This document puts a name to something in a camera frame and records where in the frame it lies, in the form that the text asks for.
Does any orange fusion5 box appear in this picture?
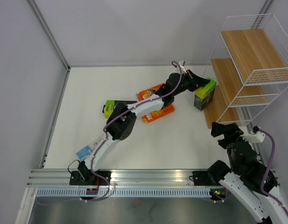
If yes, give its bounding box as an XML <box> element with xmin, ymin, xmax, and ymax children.
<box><xmin>142</xmin><ymin>105</ymin><xmax>175</xmax><ymax>123</ymax></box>
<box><xmin>136</xmin><ymin>83</ymin><xmax>164</xmax><ymax>108</ymax></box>

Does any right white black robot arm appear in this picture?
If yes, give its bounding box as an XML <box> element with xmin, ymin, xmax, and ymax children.
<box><xmin>207</xmin><ymin>122</ymin><xmax>288</xmax><ymax>224</ymax></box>

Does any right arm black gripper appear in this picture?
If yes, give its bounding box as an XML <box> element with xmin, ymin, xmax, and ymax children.
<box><xmin>210</xmin><ymin>121</ymin><xmax>252</xmax><ymax>171</ymax></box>

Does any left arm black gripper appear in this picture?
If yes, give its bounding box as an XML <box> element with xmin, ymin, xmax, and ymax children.
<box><xmin>173</xmin><ymin>70</ymin><xmax>209</xmax><ymax>97</ymax></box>

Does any clear blue blister razor pack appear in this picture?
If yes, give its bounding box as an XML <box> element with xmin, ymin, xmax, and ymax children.
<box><xmin>76</xmin><ymin>136</ymin><xmax>103</xmax><ymax>161</ymax></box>

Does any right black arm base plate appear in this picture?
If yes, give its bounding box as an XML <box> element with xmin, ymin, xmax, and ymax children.
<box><xmin>188</xmin><ymin>170</ymin><xmax>228</xmax><ymax>187</ymax></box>

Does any white wire wooden shelf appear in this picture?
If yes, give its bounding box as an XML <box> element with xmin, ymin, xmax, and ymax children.
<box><xmin>204</xmin><ymin>14</ymin><xmax>288</xmax><ymax>127</ymax></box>

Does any aluminium front rail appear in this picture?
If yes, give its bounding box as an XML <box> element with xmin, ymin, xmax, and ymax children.
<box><xmin>26</xmin><ymin>168</ymin><xmax>218</xmax><ymax>188</ymax></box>

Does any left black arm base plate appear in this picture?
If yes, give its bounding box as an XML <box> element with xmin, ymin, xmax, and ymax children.
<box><xmin>69</xmin><ymin>170</ymin><xmax>111</xmax><ymax>186</ymax></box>

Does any white slotted cable duct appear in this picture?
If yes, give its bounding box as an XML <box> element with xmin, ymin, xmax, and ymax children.
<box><xmin>35</xmin><ymin>188</ymin><xmax>226</xmax><ymax>198</ymax></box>

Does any aluminium corner post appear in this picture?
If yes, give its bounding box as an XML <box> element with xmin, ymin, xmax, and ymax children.
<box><xmin>26</xmin><ymin>0</ymin><xmax>70</xmax><ymax>71</ymax></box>

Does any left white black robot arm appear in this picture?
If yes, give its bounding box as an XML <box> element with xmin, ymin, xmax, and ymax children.
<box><xmin>69</xmin><ymin>61</ymin><xmax>210</xmax><ymax>186</ymax></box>

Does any small green black razor box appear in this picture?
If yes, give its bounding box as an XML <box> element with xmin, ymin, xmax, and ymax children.
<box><xmin>102</xmin><ymin>100</ymin><xmax>137</xmax><ymax>119</ymax></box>

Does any large green black razor box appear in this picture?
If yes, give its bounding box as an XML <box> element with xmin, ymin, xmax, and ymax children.
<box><xmin>194</xmin><ymin>77</ymin><xmax>216</xmax><ymax>111</ymax></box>

